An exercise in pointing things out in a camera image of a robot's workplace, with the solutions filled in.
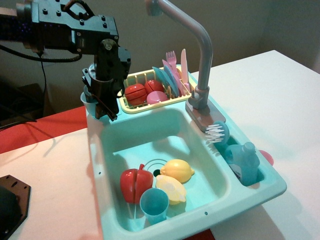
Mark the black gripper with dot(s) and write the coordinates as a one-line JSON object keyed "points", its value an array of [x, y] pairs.
{"points": [[105, 92]]}

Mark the light blue plastic cup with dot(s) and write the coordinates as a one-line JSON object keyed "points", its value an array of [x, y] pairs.
{"points": [[89, 104]]}

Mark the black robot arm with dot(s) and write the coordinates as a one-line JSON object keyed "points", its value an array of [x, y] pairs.
{"points": [[72, 26]]}

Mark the teal toy sink unit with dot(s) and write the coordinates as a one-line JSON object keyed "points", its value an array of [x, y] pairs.
{"points": [[154, 137]]}

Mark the blue cup in basin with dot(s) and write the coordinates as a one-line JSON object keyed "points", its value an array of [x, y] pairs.
{"points": [[154, 204]]}

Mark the yellow dish rack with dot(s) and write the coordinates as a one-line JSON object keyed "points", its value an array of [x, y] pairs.
{"points": [[142, 78]]}

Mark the red toy tomato half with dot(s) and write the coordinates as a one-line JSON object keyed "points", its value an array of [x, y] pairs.
{"points": [[152, 86]]}

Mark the pink toy bowl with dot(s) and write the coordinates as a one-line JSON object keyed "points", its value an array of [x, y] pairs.
{"points": [[156, 97]]}

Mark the blue toy plate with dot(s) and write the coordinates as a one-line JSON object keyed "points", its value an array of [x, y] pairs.
{"points": [[166, 80]]}

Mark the red toy apple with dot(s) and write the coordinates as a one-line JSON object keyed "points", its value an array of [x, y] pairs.
{"points": [[134, 182]]}

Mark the pink toy plate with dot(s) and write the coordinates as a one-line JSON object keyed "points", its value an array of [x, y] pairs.
{"points": [[175, 79]]}

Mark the pink toy fork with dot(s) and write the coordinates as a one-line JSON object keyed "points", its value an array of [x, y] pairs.
{"points": [[171, 61]]}

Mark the red cloth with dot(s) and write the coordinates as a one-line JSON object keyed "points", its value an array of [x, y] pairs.
{"points": [[45, 128]]}

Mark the pink toy knife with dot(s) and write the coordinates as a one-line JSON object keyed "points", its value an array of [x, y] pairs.
{"points": [[184, 66]]}

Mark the grey pink toy faucet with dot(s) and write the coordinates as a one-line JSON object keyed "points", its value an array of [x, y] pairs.
{"points": [[199, 107]]}

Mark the whole yellow toy lemon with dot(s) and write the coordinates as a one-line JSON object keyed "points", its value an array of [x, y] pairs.
{"points": [[178, 169]]}

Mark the cut yellow toy lemon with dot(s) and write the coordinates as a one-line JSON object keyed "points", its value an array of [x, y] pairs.
{"points": [[172, 187]]}

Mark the teal dish brush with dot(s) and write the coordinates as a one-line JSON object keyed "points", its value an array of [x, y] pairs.
{"points": [[217, 134]]}

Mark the blue toy soap bottle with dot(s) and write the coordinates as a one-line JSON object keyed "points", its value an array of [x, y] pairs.
{"points": [[244, 162]]}

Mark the pink round knob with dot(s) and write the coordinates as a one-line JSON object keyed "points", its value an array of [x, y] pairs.
{"points": [[267, 156]]}

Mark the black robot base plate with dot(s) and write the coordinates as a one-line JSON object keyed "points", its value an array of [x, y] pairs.
{"points": [[14, 204]]}

